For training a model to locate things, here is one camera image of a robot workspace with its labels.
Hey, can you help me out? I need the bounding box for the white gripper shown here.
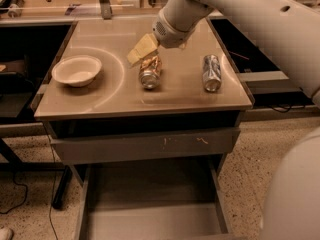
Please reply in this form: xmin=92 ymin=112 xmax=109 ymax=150
xmin=127 ymin=10 xmax=191 ymax=67

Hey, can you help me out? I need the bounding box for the orange crushed soda can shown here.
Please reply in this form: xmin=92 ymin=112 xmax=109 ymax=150
xmin=139 ymin=56 xmax=162 ymax=90

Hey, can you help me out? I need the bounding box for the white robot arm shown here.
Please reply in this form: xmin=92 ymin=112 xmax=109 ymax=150
xmin=127 ymin=0 xmax=320 ymax=240

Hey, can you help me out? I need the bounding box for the silver blue soda can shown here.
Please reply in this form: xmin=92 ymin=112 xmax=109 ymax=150
xmin=202 ymin=55 xmax=221 ymax=92

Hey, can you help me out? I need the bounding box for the grey drawer cabinet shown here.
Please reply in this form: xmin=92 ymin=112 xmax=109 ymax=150
xmin=30 ymin=15 xmax=256 ymax=240

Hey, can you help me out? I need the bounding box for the grey top drawer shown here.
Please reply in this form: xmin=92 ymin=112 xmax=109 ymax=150
xmin=52 ymin=127 xmax=240 ymax=165

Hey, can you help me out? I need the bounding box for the open grey middle drawer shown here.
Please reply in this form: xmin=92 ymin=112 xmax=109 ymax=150
xmin=74 ymin=158 xmax=247 ymax=240

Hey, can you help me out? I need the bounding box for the white paper bowl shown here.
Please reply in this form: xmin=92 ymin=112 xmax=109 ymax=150
xmin=52 ymin=55 xmax=102 ymax=87

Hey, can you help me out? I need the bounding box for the white shoe tip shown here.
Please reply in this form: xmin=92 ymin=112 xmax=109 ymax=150
xmin=0 ymin=227 xmax=13 ymax=240

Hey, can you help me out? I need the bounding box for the grey metal post left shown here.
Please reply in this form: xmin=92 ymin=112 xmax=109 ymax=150
xmin=99 ymin=0 xmax=112 ymax=20

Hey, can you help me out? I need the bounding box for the black floor cable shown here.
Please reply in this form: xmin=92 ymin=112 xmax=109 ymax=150
xmin=0 ymin=123 xmax=59 ymax=240

